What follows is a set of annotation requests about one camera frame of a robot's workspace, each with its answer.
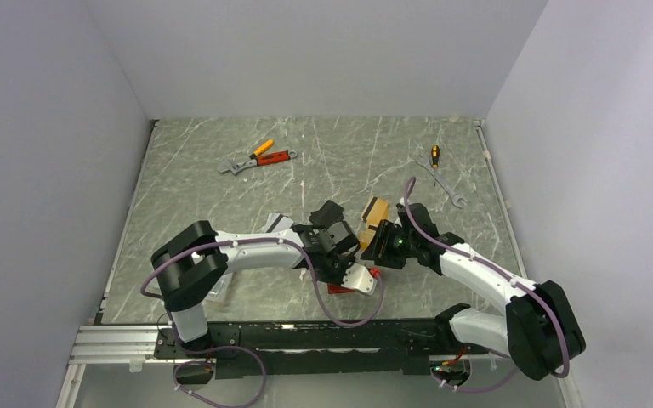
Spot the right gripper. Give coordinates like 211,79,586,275
361,219,418,269

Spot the red leather card holder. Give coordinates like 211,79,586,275
327,284,355,295

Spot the silver credit card stack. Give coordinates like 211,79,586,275
263,212,294,233

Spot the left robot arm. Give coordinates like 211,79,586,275
150,221,377,357

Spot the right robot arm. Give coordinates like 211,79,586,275
361,204,586,380

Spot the silver open end wrench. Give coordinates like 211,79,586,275
415,156,468,209

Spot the clear plastic screw box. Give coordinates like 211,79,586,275
205,274,232,302

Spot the orange black screwdriver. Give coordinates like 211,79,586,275
430,144,440,169

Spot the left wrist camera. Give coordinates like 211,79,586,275
341,263,381,296

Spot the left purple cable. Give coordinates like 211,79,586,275
140,236,387,408

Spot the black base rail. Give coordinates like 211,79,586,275
154,318,487,379

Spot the red handled adjustable wrench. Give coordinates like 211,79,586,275
217,150,298,176

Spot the aluminium frame rail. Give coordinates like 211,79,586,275
54,320,584,408

